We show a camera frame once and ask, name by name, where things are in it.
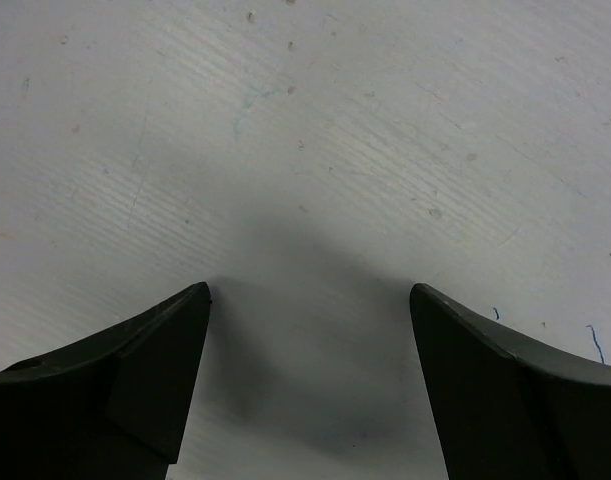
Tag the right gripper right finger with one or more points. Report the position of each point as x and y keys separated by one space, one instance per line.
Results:
x=507 y=406

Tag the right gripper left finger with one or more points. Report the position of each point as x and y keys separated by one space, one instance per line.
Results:
x=113 y=405

